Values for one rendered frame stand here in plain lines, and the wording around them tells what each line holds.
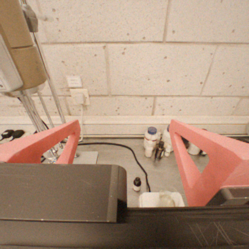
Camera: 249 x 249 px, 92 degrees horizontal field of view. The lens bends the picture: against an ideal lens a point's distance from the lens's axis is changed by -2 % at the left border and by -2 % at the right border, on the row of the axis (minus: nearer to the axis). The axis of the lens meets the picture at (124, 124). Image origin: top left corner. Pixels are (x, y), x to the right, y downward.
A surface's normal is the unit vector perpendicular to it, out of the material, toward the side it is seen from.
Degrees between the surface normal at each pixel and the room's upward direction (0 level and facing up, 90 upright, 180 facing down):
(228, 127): 90
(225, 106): 90
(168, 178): 0
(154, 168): 0
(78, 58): 90
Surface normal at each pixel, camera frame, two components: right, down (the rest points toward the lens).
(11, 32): 0.84, 0.32
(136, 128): 0.00, 0.59
